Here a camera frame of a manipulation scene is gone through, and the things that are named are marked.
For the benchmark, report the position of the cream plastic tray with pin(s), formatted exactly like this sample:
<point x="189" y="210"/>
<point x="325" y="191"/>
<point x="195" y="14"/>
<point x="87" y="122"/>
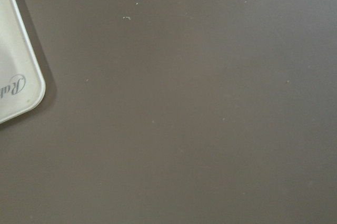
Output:
<point x="22" y="82"/>

